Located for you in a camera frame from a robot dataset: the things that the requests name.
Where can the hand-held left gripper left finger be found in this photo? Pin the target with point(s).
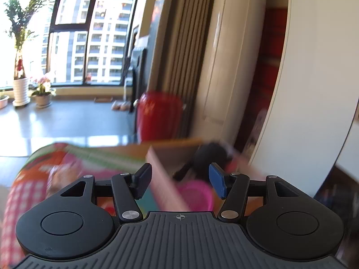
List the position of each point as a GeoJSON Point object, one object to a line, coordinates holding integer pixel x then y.
{"type": "Point", "coordinates": [143, 180]}

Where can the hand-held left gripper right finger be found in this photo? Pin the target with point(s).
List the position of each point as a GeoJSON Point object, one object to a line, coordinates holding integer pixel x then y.
{"type": "Point", "coordinates": [217, 180]}

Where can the pink cardboard box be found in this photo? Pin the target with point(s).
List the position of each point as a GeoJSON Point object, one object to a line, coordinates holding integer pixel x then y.
{"type": "Point", "coordinates": [165, 171]}

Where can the pink plastic basket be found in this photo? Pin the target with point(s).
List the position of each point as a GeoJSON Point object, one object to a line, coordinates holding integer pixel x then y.
{"type": "Point", "coordinates": [196, 196]}

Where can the black plush toy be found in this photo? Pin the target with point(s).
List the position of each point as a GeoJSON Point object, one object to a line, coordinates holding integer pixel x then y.
{"type": "Point", "coordinates": [209, 154]}

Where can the red pot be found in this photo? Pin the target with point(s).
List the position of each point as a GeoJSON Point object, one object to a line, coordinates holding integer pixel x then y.
{"type": "Point", "coordinates": [158, 115]}

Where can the colourful play mat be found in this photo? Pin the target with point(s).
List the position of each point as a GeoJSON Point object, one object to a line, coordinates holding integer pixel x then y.
{"type": "Point", "coordinates": [70, 168]}

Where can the pair of slippers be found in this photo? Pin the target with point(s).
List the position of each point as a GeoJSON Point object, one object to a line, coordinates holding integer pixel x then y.
{"type": "Point", "coordinates": [121, 106]}

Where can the white standing air conditioner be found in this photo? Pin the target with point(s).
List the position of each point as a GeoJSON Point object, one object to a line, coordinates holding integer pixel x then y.
{"type": "Point", "coordinates": [235, 67]}

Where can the beige curtain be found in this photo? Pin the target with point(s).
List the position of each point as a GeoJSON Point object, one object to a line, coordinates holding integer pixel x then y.
{"type": "Point", "coordinates": [188, 56]}

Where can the potted pink orchid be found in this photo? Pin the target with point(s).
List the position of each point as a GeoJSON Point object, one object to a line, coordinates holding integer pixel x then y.
{"type": "Point", "coordinates": [42, 89]}

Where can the white door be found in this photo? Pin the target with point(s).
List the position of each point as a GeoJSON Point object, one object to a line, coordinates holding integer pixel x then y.
{"type": "Point", "coordinates": [314, 75]}

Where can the black framed window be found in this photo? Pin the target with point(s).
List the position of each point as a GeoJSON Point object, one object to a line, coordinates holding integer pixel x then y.
{"type": "Point", "coordinates": [92, 30]}

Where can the small windowsill planter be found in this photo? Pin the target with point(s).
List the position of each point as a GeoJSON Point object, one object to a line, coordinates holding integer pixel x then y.
{"type": "Point", "coordinates": [3, 101]}

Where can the tall potted palm plant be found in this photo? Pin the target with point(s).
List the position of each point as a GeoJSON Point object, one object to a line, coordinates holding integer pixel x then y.
{"type": "Point", "coordinates": [19, 61]}

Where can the red wooden door frame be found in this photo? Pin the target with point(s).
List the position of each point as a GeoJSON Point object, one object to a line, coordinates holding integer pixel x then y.
{"type": "Point", "coordinates": [270, 70]}

